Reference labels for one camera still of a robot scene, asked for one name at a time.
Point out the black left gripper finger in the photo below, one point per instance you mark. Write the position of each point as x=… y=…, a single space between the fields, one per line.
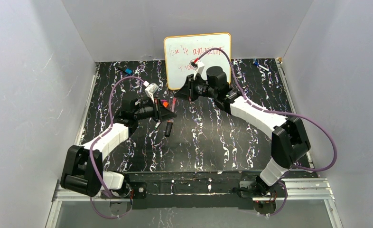
x=167 y=117
x=162 y=109

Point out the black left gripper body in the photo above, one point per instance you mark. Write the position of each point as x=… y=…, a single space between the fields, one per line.
x=156 y=111

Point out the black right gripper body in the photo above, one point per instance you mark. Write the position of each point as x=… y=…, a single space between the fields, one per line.
x=190 y=89

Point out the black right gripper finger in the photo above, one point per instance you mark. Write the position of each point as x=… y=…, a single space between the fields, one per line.
x=185 y=87
x=182 y=95

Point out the pink marker pen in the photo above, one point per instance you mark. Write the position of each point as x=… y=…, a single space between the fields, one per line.
x=173 y=104

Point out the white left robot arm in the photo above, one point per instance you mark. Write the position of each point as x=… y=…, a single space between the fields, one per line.
x=83 y=168

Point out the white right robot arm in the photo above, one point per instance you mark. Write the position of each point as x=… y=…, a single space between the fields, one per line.
x=289 y=139

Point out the white blue pen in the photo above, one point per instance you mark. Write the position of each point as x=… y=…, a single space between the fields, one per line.
x=260 y=66

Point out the black orange highlighter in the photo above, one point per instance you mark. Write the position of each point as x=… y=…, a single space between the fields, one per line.
x=168 y=129

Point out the orange framed whiteboard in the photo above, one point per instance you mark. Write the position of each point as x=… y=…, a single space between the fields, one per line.
x=190 y=54

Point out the blue black marker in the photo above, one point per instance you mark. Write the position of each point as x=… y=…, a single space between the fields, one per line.
x=125 y=70

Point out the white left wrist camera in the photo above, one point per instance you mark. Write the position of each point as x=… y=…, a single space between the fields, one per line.
x=150 y=89

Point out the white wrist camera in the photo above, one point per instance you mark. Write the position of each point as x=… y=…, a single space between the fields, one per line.
x=198 y=67
x=150 y=89

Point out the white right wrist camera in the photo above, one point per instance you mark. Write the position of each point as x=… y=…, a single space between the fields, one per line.
x=198 y=67

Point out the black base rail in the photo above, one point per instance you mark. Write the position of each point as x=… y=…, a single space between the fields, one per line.
x=204 y=189

